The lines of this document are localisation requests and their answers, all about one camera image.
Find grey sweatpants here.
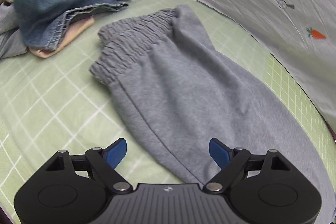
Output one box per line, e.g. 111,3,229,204
90,5,335,223

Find green grid table mat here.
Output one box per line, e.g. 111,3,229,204
1,0,335,223

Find grey hoodie garment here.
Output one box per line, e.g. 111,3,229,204
0,2,27,59

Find beige garment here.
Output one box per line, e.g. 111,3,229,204
0,0,124,59

